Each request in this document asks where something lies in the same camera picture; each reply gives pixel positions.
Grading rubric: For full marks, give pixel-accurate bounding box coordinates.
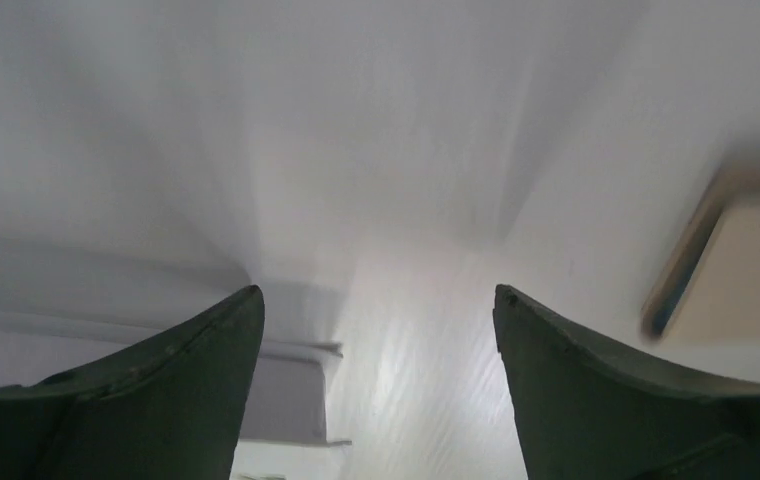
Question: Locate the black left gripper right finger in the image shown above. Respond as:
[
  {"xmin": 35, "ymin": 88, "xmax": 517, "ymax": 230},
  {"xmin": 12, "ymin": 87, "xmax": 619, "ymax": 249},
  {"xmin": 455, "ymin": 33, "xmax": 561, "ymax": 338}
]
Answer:
[{"xmin": 493, "ymin": 284, "xmax": 760, "ymax": 479}]

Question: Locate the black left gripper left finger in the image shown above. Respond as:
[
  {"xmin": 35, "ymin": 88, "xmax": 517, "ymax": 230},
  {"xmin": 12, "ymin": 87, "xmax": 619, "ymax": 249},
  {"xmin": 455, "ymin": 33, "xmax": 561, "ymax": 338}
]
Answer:
[{"xmin": 0, "ymin": 285, "xmax": 265, "ymax": 479}]

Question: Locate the beige snap wallet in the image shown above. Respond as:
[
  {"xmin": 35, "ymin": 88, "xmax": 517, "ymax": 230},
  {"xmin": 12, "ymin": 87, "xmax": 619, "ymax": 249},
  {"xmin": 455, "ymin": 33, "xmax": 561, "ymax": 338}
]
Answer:
[{"xmin": 642, "ymin": 166, "xmax": 760, "ymax": 345}]

